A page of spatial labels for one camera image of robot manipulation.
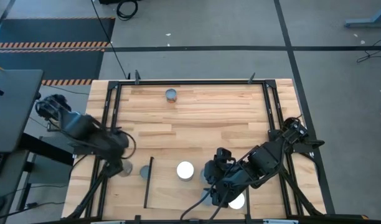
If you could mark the grey metal desk foot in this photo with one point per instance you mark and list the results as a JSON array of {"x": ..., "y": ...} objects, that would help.
[{"x": 365, "y": 23}]

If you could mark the black frame clamp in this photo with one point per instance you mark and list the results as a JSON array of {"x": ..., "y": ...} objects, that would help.
[
  {"x": 252, "y": 77},
  {"x": 137, "y": 76}
]

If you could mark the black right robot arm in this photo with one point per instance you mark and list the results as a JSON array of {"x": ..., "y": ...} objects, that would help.
[{"x": 265, "y": 158}]

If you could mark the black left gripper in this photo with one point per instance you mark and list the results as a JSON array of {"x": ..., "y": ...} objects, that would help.
[{"x": 113, "y": 168}]

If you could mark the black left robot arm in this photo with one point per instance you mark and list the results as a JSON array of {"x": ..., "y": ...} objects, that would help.
[{"x": 81, "y": 127}]

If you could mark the black desk leg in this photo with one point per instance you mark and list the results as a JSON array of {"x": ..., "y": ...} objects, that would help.
[{"x": 44, "y": 149}]

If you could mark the tall fruit label can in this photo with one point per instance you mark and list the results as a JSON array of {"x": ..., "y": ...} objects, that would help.
[{"x": 185, "y": 170}]

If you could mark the dark grey desk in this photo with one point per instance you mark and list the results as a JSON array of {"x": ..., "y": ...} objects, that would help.
[{"x": 13, "y": 109}]

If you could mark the black mat with hazard stripes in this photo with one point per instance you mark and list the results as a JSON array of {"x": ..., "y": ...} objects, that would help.
[{"x": 53, "y": 31}]

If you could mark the small orange print can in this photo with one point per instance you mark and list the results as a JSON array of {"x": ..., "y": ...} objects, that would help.
[{"x": 171, "y": 95}]

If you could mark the green peas tin can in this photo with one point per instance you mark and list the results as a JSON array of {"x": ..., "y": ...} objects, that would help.
[{"x": 144, "y": 172}]

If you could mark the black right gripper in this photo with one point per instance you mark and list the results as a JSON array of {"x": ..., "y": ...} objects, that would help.
[{"x": 223, "y": 175}]

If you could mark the black aluminium table frame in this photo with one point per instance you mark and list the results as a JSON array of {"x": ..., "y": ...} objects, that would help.
[{"x": 190, "y": 82}]

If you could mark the peach label tin can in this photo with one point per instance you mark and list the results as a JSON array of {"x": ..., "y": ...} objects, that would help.
[{"x": 237, "y": 202}]

